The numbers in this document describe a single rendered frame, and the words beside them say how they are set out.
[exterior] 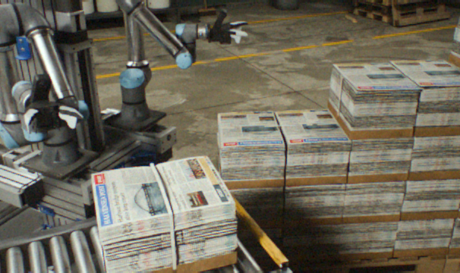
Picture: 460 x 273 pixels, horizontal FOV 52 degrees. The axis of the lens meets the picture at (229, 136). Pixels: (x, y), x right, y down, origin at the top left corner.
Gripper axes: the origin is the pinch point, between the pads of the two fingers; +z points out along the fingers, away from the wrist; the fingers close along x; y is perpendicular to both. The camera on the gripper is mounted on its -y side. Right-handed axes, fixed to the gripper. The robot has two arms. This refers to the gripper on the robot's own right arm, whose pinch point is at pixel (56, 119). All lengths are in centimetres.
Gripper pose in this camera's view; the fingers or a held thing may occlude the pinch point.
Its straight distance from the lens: 139.1
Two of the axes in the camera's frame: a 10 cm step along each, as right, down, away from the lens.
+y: -1.1, 9.2, 3.7
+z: 5.9, 3.6, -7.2
